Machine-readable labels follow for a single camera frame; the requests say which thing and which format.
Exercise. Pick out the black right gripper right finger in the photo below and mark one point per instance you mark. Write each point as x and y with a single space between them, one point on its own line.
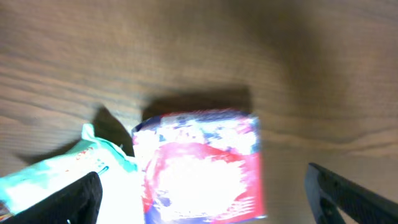
328 193

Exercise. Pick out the purple red snack packet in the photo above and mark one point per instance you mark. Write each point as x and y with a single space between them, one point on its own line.
200 167

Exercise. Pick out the teal snack packet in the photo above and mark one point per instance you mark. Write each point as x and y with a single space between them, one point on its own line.
116 170

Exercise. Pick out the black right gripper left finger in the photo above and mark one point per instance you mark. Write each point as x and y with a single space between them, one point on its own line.
77 203

